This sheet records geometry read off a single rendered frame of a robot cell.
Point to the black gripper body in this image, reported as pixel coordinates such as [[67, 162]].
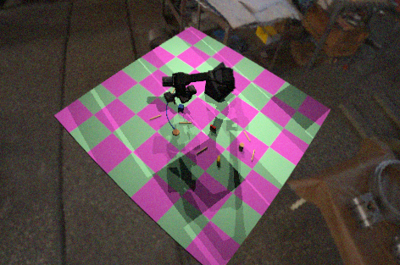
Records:
[[171, 97]]

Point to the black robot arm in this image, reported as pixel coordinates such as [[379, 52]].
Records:
[[181, 79]]

